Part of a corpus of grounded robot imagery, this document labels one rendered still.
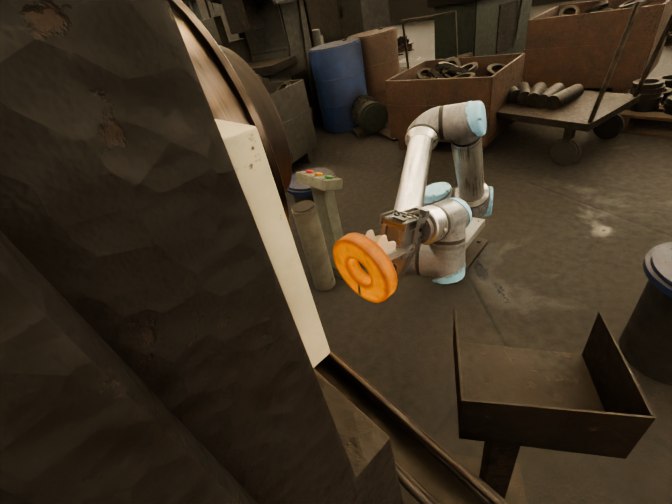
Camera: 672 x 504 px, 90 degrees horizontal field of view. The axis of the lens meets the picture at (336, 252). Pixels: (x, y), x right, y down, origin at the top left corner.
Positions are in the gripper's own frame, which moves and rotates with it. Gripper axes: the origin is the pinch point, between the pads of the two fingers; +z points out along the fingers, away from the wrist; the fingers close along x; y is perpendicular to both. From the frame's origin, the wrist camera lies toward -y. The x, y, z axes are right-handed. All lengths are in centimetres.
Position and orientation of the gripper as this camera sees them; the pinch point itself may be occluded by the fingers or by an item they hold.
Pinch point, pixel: (362, 260)
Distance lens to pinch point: 70.2
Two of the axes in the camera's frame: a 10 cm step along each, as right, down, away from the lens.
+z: -7.4, 2.9, -6.1
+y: 0.2, -8.9, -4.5
